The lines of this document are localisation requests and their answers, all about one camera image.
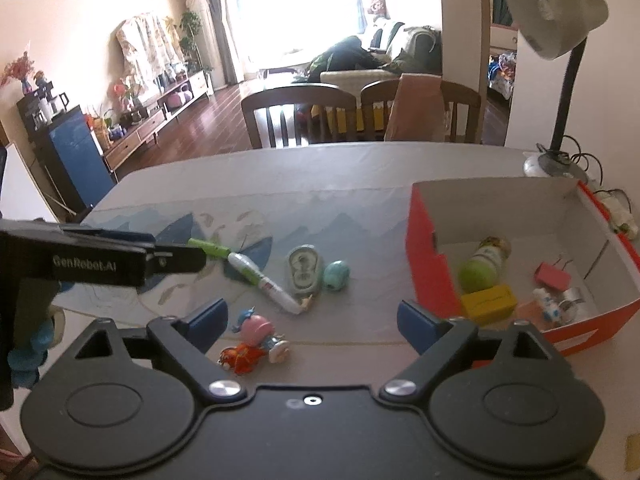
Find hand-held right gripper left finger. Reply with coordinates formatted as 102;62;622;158
47;298;246;401

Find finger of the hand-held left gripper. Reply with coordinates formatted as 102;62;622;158
0;232;207;287
0;219;157;249

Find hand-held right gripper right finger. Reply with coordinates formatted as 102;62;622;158
379;300;573;403

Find red cardboard box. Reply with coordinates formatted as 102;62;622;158
405;178;640;356

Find orange toy figure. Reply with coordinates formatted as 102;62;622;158
218;342;268;376

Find pink pig toy figure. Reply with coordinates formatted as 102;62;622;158
231;308;291;363

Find white marker pen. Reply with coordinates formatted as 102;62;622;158
227;252;313;316

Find small yellow box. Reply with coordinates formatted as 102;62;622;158
460;285;517;325

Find green lid jar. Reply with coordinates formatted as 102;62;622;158
459;236;512;295

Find teal round toy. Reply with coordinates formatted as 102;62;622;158
322;260;349;292

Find green white oval case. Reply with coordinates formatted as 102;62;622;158
287;245;321;295

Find white toy keychain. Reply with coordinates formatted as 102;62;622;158
531;287;566;323

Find pink binder clip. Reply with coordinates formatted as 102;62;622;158
534;258;573;288

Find person's left hand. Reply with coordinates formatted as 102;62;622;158
7;310;66;388

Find blue board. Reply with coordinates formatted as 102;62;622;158
47;105;116;208

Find wooden TV cabinet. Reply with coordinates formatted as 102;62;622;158
102;70;213;181

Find blue printed table mat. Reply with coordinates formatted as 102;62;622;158
52;187;416;346

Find dark wooden shelf cabinet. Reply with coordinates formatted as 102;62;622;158
16;91;91;211

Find pink bag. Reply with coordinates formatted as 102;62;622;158
162;89;193;111

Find hanging light clothes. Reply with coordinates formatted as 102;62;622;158
116;12;183;91

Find red flower vase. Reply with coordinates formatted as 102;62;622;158
0;52;36;93

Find pink cloth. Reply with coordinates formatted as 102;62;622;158
384;73;446;142

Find green potted plant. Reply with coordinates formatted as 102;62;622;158
179;10;213;73

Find white tower air conditioner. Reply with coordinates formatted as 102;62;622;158
186;0;216;91

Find dark wooden chair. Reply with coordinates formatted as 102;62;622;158
360;79;482;145
241;84;357;149

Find white cloth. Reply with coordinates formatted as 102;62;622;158
595;189;640;240

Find light coffee table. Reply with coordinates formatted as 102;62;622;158
260;51;313;78

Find colourful fabric pile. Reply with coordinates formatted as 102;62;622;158
487;50;516;101

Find dark clothes pile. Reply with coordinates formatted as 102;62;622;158
306;36;386;81

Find light sofa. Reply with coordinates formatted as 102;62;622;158
320;21;443;92

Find white desk lamp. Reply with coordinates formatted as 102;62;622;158
504;0;609;178

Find black cable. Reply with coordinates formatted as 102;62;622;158
562;135;606;186

